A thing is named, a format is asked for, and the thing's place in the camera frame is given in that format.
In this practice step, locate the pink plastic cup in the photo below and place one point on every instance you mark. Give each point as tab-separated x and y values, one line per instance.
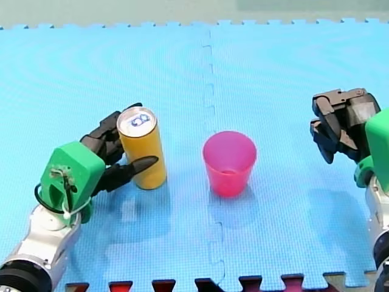
229	164

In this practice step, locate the yellow drink can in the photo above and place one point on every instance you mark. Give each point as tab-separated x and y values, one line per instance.
143	152

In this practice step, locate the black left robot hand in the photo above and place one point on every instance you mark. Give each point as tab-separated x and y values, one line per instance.
103	143

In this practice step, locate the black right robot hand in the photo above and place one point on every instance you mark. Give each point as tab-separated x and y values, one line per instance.
337	121

